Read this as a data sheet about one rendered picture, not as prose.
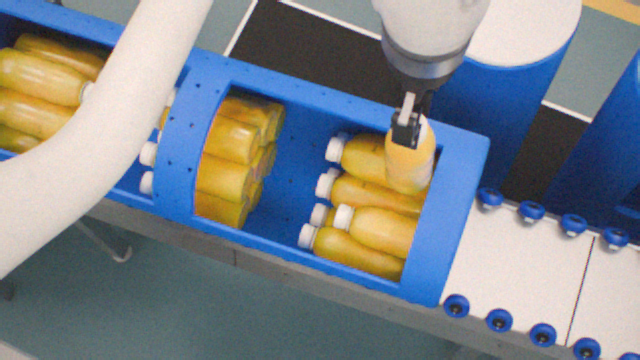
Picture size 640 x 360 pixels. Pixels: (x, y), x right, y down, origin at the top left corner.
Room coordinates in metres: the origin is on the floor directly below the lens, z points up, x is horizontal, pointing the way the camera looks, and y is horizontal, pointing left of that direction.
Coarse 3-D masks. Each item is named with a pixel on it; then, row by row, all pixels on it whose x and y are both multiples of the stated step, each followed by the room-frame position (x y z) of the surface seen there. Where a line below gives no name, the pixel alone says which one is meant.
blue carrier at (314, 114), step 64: (0, 0) 0.80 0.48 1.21; (192, 64) 0.63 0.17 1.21; (192, 128) 0.52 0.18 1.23; (320, 128) 0.57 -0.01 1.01; (384, 128) 0.48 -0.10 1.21; (448, 128) 0.48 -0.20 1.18; (128, 192) 0.51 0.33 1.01; (192, 192) 0.43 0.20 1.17; (448, 192) 0.36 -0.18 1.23; (448, 256) 0.28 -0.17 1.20
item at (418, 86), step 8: (392, 72) 0.38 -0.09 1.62; (400, 72) 0.37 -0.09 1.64; (400, 80) 0.37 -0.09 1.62; (408, 80) 0.37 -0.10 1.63; (416, 80) 0.36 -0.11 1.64; (424, 80) 0.36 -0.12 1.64; (432, 80) 0.36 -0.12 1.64; (440, 80) 0.36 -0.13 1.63; (448, 80) 0.37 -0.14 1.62; (408, 88) 0.37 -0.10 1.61; (416, 88) 0.36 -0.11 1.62; (424, 88) 0.36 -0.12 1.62; (432, 88) 0.36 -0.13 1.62; (400, 96) 0.37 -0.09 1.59; (416, 96) 0.36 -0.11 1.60
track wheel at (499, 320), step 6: (492, 312) 0.22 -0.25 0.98; (498, 312) 0.22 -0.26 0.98; (504, 312) 0.22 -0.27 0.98; (486, 318) 0.21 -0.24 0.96; (492, 318) 0.21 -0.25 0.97; (498, 318) 0.21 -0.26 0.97; (504, 318) 0.21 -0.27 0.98; (510, 318) 0.21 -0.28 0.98; (492, 324) 0.20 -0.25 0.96; (498, 324) 0.20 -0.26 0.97; (504, 324) 0.20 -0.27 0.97; (510, 324) 0.20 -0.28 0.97; (492, 330) 0.19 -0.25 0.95; (498, 330) 0.19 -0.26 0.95; (504, 330) 0.19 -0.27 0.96
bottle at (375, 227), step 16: (352, 208) 0.39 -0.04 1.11; (368, 208) 0.39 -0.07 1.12; (384, 208) 0.39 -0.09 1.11; (352, 224) 0.37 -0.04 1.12; (368, 224) 0.36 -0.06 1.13; (384, 224) 0.36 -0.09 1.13; (400, 224) 0.35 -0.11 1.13; (416, 224) 0.35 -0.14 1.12; (368, 240) 0.34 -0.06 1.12; (384, 240) 0.33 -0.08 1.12; (400, 240) 0.33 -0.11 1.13; (400, 256) 0.31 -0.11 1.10
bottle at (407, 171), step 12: (432, 132) 0.40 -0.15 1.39; (420, 144) 0.38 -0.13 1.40; (432, 144) 0.38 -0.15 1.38; (396, 156) 0.38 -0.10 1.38; (408, 156) 0.37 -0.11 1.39; (420, 156) 0.37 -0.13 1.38; (432, 156) 0.38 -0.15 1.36; (396, 168) 0.37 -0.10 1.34; (408, 168) 0.36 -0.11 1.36; (420, 168) 0.36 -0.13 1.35; (432, 168) 0.38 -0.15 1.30; (396, 180) 0.37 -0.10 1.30; (408, 180) 0.36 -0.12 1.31; (420, 180) 0.36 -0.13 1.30; (408, 192) 0.36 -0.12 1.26
